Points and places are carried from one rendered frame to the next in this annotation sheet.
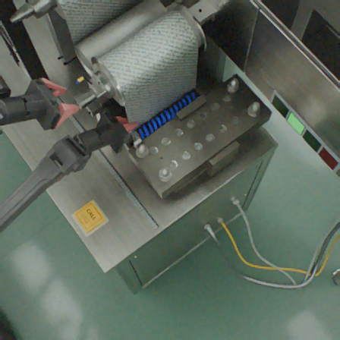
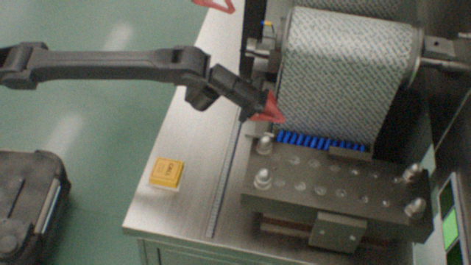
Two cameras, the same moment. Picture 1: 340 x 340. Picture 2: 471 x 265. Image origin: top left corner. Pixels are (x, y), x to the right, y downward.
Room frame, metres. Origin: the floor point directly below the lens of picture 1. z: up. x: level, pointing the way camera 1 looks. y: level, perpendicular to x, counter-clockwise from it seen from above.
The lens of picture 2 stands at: (-0.07, -0.33, 1.85)
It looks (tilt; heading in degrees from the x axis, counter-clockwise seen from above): 48 degrees down; 33
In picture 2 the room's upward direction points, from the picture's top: 5 degrees clockwise
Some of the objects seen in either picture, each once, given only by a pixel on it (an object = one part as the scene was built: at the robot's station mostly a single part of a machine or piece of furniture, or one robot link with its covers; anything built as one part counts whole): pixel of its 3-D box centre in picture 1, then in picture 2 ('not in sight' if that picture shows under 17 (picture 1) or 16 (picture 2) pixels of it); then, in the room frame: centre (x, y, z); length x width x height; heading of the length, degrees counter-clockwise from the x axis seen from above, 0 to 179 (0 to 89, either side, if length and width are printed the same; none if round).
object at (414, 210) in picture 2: (254, 107); (417, 205); (0.62, -0.35, 1.05); 0.04 x 0.04 x 0.04
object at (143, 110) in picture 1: (162, 97); (328, 114); (0.67, -0.09, 1.10); 0.23 x 0.01 x 0.18; 116
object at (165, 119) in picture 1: (168, 114); (322, 144); (0.66, -0.10, 1.03); 0.21 x 0.04 x 0.03; 116
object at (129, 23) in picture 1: (124, 39); not in sight; (0.84, -0.02, 1.17); 0.26 x 0.12 x 0.12; 116
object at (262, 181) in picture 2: (165, 172); (263, 177); (0.47, -0.06, 1.05); 0.04 x 0.04 x 0.04
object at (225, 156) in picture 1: (223, 159); (336, 233); (0.51, -0.24, 0.96); 0.10 x 0.03 x 0.11; 116
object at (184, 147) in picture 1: (199, 134); (335, 188); (0.59, -0.18, 1.00); 0.40 x 0.16 x 0.06; 116
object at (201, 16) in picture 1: (202, 11); (438, 46); (0.81, -0.23, 1.28); 0.06 x 0.05 x 0.02; 116
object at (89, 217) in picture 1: (89, 217); (166, 171); (0.43, 0.18, 0.91); 0.07 x 0.07 x 0.02; 26
